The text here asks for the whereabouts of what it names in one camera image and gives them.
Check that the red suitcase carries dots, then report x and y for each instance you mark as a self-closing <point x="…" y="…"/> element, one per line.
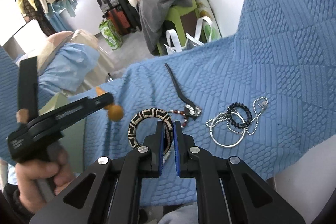
<point x="119" y="21"/>

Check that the blue textured sofa cover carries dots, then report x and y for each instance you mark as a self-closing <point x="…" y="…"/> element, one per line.
<point x="283" y="50"/>

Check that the beige blanket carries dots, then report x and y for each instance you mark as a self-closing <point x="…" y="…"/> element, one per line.
<point x="54" y="42"/>

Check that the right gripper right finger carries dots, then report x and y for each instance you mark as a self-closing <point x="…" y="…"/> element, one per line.
<point x="194" y="162"/>

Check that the white strapped tote bag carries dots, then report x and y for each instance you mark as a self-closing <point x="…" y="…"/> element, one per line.
<point x="173" y="44"/>

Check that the black beige patterned bangle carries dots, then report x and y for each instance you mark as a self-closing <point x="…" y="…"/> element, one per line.
<point x="146" y="118"/>

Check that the left hand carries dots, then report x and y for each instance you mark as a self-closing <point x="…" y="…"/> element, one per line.
<point x="30" y="171"/>

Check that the grey fleece blanket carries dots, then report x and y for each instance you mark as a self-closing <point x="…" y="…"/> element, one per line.
<point x="152" y="14"/>

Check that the green shopping bag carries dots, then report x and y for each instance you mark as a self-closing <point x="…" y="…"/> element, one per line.
<point x="110" y="34"/>

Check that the light blue pillow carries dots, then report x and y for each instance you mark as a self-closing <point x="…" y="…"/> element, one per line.
<point x="68" y="69"/>

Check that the black hair stick with rhinestones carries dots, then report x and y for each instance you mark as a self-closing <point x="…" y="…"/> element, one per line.
<point x="191" y="110"/>

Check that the green plastic stool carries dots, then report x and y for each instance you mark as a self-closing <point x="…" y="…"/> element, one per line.
<point x="182" y="20"/>

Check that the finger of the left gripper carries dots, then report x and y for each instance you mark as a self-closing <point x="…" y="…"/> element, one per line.
<point x="67" y="115"/>

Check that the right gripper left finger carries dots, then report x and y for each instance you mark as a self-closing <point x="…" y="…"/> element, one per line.
<point x="144" y="162"/>

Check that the green dotted rolled mat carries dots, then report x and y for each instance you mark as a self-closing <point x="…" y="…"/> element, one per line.
<point x="211" y="31"/>

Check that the green cardboard box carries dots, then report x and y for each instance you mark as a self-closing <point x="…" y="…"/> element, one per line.
<point x="73" y="140"/>

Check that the brown wooden gourd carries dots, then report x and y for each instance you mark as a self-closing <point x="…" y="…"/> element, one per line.
<point x="114" y="112"/>

